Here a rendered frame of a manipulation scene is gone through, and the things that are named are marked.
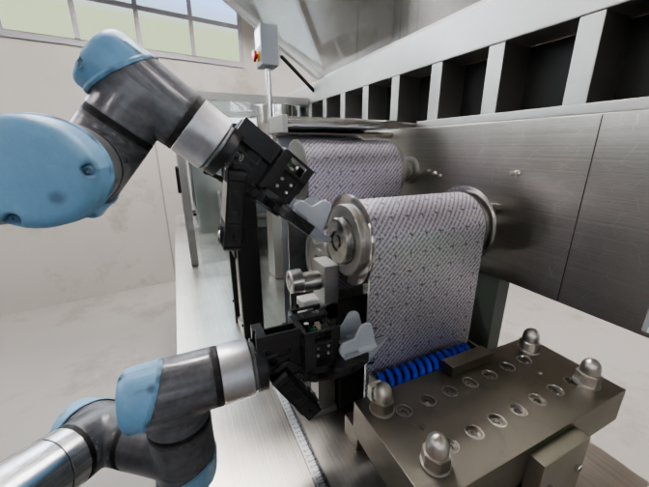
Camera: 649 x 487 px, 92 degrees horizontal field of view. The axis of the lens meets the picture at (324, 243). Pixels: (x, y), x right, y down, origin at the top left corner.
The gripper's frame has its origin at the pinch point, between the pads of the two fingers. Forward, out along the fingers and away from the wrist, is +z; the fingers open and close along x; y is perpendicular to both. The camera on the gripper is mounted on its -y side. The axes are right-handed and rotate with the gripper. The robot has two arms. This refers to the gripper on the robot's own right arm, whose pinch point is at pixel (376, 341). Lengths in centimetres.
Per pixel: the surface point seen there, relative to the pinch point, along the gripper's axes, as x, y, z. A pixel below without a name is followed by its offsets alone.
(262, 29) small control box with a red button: 58, 60, -1
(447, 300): -0.2, 4.2, 14.6
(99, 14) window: 311, 133, -67
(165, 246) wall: 316, -70, -47
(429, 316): -0.2, 2.1, 10.6
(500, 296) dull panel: 1.6, 0.7, 31.8
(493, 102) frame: 9.2, 38.4, 30.7
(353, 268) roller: 2.2, 12.6, -3.4
